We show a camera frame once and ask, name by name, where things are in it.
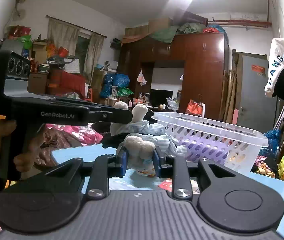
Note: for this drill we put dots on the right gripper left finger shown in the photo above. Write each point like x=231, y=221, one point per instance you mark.
x=53, y=198

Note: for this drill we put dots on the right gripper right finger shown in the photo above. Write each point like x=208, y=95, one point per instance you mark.
x=225, y=199

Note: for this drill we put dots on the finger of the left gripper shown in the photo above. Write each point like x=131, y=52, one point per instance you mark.
x=109, y=114
x=81, y=104

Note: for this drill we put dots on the beige plush toy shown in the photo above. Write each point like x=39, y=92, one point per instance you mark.
x=140, y=150

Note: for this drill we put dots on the purple tissue pack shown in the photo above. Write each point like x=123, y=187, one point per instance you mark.
x=205, y=148

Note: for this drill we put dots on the red armchair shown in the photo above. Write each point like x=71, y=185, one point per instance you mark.
x=60, y=82

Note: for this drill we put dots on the pink floral bedding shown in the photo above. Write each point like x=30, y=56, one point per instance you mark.
x=84, y=134

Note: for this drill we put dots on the blue garbage bags pile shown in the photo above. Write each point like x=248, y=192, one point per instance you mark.
x=112, y=79

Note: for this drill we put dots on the black monitor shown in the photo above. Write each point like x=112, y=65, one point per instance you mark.
x=159, y=97

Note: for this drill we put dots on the striped light blue cloth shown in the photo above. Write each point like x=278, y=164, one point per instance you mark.
x=166, y=143

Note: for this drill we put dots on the beige window curtains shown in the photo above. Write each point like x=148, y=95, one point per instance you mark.
x=63, y=34

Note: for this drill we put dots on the blue plastic bag by door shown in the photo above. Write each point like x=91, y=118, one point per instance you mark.
x=273, y=137

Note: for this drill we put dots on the clear plastic laundry basket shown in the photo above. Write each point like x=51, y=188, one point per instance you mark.
x=233, y=146

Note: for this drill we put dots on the red white hanging bag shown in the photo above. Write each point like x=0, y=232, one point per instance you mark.
x=196, y=107

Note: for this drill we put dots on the grey metal door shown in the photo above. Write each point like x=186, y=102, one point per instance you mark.
x=255, y=110

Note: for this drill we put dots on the green cloth on wardrobe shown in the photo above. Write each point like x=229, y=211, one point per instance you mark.
x=167, y=35

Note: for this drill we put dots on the brown wooden wardrobe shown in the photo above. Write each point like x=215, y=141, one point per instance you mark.
x=192, y=66

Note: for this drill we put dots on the red ceiling pipe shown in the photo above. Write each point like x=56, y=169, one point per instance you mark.
x=245, y=22

